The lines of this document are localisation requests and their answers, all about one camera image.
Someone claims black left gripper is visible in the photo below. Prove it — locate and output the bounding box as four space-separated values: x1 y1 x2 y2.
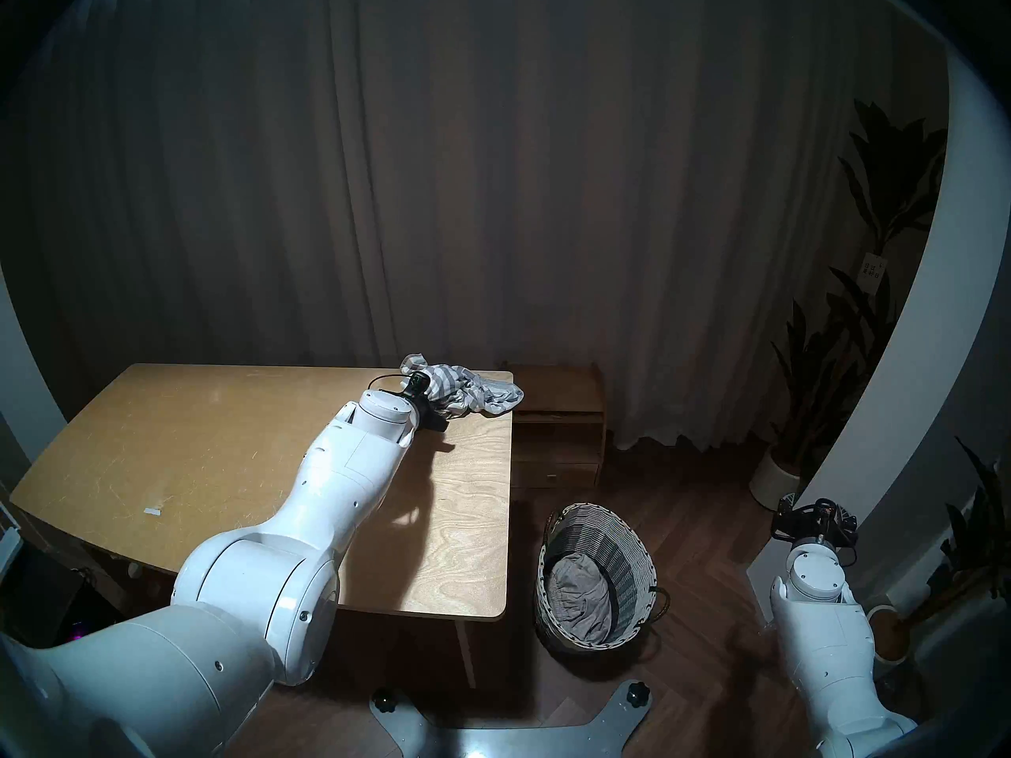
401 371 451 433

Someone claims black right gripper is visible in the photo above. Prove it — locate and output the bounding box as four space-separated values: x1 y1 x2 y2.
772 496 860 547

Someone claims grey white striped garment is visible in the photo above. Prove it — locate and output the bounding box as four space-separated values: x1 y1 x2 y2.
399 354 527 420

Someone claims grey knit garment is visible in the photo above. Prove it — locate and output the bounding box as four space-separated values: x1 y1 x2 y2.
547 552 616 646

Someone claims white wicker laundry hamper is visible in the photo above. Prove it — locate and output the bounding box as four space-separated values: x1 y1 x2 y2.
536 502 672 656

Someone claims round white plant pot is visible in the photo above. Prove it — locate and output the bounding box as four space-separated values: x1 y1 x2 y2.
749 447 803 513

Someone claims white cylindrical plant pot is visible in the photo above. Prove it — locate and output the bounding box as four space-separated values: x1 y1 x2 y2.
865 602 911 667

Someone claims small wooden nightstand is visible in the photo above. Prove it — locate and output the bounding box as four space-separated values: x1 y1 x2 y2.
505 362 607 490

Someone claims small leafy houseplant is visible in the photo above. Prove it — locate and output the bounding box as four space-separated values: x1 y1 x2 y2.
900 437 1011 631

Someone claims long pleated curtain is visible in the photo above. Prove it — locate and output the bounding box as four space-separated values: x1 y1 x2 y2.
0 0 878 453

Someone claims light wooden table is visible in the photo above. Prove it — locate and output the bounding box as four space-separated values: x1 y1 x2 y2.
9 363 514 690

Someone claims tall leafy houseplant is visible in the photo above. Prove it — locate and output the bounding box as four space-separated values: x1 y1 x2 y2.
770 97 949 469

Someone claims grey metal robot base plate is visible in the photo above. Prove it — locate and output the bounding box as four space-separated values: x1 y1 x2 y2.
371 680 653 758

